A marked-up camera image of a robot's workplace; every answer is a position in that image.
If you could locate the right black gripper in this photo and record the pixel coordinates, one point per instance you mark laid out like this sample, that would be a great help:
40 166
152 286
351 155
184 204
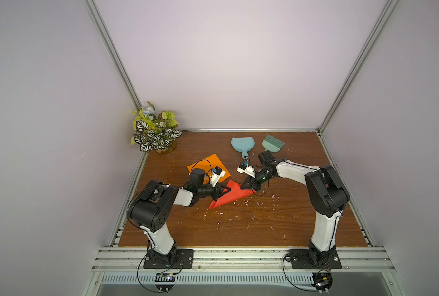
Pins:
251 182

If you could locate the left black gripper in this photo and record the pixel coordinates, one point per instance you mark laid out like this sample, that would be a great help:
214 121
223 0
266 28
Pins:
216 192

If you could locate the red square paper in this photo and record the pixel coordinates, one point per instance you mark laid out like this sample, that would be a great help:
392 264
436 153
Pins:
233 195

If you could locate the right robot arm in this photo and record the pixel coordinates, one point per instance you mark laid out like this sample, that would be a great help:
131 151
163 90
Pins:
328 196

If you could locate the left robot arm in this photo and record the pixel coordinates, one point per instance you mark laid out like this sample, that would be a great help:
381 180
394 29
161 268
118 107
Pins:
151 207

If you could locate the orange square paper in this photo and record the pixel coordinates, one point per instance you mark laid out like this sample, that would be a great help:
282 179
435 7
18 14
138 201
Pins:
208 164

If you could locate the light blue dustpan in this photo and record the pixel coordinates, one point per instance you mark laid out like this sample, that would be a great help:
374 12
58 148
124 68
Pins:
243 145

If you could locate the green hand brush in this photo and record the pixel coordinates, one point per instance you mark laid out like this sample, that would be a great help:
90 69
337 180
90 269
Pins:
272 144

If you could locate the potted artificial plant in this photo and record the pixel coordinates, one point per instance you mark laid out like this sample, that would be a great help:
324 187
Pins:
155 131

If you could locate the left connector board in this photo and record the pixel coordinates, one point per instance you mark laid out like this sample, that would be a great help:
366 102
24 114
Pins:
164 282

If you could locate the connector board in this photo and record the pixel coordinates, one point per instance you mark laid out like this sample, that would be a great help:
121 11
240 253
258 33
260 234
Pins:
322 280
164 282

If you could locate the right connector board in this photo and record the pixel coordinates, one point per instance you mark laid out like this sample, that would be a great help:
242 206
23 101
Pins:
322 280

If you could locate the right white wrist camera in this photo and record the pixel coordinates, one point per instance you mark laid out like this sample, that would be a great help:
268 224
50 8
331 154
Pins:
246 168

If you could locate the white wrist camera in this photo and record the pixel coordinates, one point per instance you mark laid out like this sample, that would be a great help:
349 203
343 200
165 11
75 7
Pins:
246 168
217 174

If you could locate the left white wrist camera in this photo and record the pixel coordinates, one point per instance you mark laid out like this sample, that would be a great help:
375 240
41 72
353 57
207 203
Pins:
217 174

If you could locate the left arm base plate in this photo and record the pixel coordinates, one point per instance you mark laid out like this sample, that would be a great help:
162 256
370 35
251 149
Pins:
176 259

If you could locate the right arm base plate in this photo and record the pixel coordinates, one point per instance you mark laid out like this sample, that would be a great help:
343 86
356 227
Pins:
306 259

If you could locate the aluminium front rail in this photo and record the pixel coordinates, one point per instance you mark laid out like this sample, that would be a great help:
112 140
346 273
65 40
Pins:
354 259

